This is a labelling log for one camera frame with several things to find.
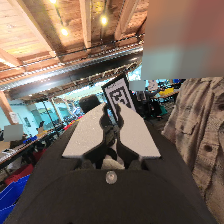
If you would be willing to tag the ceiling light bulb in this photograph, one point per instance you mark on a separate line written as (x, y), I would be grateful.
(52, 1)
(104, 20)
(64, 31)

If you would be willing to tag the black framed marker sign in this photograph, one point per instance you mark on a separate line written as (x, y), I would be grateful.
(122, 91)

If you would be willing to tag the silver ceiling duct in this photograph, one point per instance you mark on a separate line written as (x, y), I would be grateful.
(61, 69)

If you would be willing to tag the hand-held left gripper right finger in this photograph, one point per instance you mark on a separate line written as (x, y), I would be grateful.
(138, 136)

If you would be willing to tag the red plastic bin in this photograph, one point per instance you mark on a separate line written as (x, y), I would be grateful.
(19, 175)
(39, 157)

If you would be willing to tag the yellow plastic bin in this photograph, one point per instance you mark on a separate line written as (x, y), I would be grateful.
(166, 91)

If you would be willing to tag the person's right hand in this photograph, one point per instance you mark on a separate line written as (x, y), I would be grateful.
(112, 163)

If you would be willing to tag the blue plastic bin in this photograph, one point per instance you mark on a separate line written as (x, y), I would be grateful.
(12, 190)
(29, 140)

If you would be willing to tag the white paper notice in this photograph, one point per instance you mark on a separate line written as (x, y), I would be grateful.
(14, 117)

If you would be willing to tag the black floor lamp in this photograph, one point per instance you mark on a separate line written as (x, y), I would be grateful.
(42, 100)

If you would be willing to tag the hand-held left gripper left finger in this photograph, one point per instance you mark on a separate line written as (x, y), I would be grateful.
(85, 136)

